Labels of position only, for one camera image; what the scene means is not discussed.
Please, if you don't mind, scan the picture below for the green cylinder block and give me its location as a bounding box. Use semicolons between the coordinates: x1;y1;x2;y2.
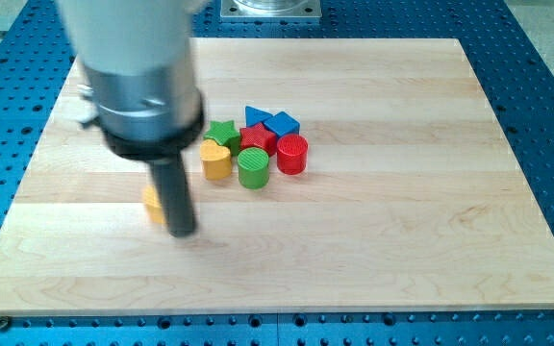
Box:
238;147;269;189

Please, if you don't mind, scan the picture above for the light wooden board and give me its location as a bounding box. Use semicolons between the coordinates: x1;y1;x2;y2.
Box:
0;38;554;316

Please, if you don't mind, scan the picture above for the red cylinder block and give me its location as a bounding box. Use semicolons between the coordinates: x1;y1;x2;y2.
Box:
277;134;309;175

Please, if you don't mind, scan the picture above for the blue cube block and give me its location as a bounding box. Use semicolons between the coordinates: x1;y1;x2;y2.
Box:
264;111;300;138

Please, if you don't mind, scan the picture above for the blue triangle block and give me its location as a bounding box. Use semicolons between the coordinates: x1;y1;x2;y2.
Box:
244;106;273;127

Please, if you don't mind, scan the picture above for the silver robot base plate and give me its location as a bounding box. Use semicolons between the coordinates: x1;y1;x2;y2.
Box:
220;0;322;19

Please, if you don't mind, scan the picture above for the red star block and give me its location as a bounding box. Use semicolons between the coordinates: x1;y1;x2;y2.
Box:
239;123;278;157

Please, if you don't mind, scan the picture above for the yellow heart block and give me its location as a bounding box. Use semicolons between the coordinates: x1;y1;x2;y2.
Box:
199;139;233;180

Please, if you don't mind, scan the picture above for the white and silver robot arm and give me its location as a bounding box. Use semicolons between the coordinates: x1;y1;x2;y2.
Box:
57;0;205;237

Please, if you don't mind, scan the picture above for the yellow hexagon block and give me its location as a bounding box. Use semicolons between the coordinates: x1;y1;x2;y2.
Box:
141;185;165;224

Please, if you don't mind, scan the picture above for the blue perforated metal table plate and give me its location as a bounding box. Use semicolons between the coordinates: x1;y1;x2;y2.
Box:
0;1;554;345

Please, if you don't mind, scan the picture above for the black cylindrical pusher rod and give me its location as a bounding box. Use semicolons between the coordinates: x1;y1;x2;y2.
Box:
150;153;197;237

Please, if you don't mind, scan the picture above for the green star block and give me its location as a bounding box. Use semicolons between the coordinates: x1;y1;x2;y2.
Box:
203;120;240;157

